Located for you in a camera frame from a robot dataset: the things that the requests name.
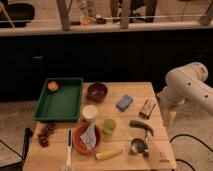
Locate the blue sponge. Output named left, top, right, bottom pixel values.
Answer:
left=116, top=95, right=134, bottom=111

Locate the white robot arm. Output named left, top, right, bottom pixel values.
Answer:
left=158, top=62, right=213, bottom=116

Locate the white paper cup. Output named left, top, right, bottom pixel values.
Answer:
left=82, top=105, right=98, bottom=122

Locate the green plastic cup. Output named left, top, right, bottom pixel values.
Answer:
left=102, top=119, right=116, bottom=135

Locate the metal measuring cup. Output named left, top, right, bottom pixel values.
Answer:
left=130, top=138, right=145, bottom=155

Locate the dark red bowl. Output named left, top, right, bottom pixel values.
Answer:
left=87, top=83, right=108, bottom=103

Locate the green chili pepper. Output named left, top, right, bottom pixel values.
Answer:
left=129, top=120, right=154, bottom=136

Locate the green plastic tray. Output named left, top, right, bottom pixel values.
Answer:
left=33, top=78, right=83, bottom=122

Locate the small wooden box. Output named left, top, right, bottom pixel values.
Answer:
left=139, top=99, right=156, bottom=120

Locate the grey folded cloth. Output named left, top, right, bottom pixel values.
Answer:
left=80, top=123, right=97, bottom=150

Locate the orange plate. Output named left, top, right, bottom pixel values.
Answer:
left=73, top=123, right=102, bottom=155

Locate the orange fruit in tray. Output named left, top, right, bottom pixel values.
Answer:
left=47, top=81, right=59, bottom=92

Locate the metal fork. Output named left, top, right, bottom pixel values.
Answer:
left=143, top=130, right=149, bottom=159

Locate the bunch of dark grapes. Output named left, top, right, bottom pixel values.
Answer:
left=38, top=123, right=56, bottom=147

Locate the black floor cable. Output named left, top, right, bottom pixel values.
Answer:
left=169, top=133, right=213, bottom=171

